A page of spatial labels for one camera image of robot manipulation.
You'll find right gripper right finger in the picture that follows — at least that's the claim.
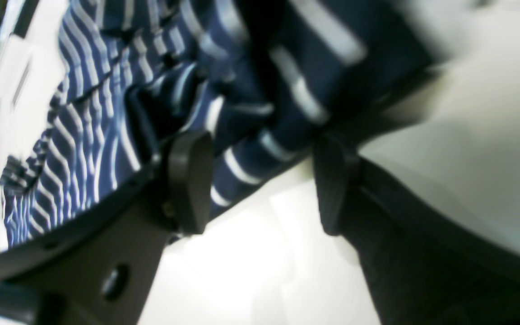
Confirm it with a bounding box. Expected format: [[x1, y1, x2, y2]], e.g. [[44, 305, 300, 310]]
[[314, 135, 520, 325]]

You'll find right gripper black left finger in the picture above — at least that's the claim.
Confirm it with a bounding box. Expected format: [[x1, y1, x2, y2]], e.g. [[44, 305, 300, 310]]
[[0, 131, 214, 325]]

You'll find navy white striped t-shirt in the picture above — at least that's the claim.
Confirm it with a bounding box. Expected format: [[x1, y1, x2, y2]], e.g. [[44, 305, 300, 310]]
[[0, 0, 435, 248]]

